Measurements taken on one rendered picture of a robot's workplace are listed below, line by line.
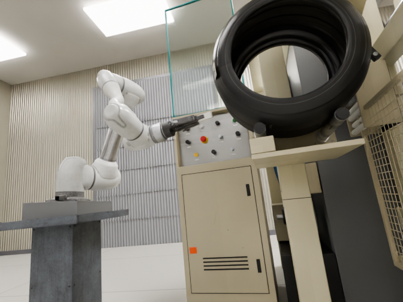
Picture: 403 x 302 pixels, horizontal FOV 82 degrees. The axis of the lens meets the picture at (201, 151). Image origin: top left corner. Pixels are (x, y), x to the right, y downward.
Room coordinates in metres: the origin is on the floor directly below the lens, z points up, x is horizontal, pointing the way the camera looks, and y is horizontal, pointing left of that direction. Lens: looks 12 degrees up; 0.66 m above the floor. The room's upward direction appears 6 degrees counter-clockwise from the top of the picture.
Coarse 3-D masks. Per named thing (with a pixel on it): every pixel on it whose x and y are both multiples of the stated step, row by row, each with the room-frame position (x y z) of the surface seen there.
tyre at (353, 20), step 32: (256, 0) 0.81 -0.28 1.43; (288, 0) 0.79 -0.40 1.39; (320, 0) 0.74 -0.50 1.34; (224, 32) 0.85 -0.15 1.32; (256, 32) 1.04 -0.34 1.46; (288, 32) 1.04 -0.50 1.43; (320, 32) 0.98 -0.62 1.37; (352, 32) 0.73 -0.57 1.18; (224, 64) 0.85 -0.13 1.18; (352, 64) 0.73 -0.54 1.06; (224, 96) 0.89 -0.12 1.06; (256, 96) 0.82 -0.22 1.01; (320, 96) 0.77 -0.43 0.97; (352, 96) 0.79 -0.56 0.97; (288, 128) 0.87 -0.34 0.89
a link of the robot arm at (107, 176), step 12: (132, 84) 1.37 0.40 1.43; (132, 96) 1.40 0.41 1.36; (144, 96) 1.48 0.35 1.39; (132, 108) 1.46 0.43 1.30; (108, 132) 1.47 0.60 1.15; (108, 144) 1.47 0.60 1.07; (120, 144) 1.53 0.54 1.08; (108, 156) 1.49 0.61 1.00; (96, 168) 1.48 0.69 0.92; (108, 168) 1.50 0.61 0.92; (96, 180) 1.47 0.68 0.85; (108, 180) 1.53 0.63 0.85; (120, 180) 1.63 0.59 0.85
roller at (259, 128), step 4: (256, 124) 0.84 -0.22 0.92; (260, 124) 0.84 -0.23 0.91; (256, 128) 0.84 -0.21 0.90; (260, 128) 0.84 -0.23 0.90; (264, 128) 0.84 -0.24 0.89; (256, 132) 0.85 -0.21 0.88; (260, 132) 0.84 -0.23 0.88; (264, 132) 0.86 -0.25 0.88; (256, 136) 0.91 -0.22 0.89; (260, 136) 0.88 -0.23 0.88; (264, 136) 0.91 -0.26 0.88
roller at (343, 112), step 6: (342, 108) 0.77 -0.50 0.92; (336, 114) 0.77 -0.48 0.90; (342, 114) 0.77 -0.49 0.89; (348, 114) 0.76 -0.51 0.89; (330, 120) 0.84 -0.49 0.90; (336, 120) 0.80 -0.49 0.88; (342, 120) 0.78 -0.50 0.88; (324, 126) 0.94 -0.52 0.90; (330, 126) 0.88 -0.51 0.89; (336, 126) 0.86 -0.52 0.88; (318, 132) 1.08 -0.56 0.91; (324, 132) 0.97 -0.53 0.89; (330, 132) 0.95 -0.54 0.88; (318, 138) 1.09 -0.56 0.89; (324, 138) 1.06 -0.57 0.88
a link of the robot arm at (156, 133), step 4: (156, 124) 1.03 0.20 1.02; (160, 124) 1.03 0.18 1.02; (152, 128) 1.03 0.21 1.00; (156, 128) 1.02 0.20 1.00; (160, 128) 1.02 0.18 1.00; (152, 132) 1.03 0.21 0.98; (156, 132) 1.02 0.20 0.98; (160, 132) 1.02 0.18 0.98; (152, 136) 1.03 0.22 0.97; (156, 136) 1.03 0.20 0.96; (160, 136) 1.03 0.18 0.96; (164, 136) 1.05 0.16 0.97; (156, 140) 1.05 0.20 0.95; (160, 140) 1.05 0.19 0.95; (164, 140) 1.06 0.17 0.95
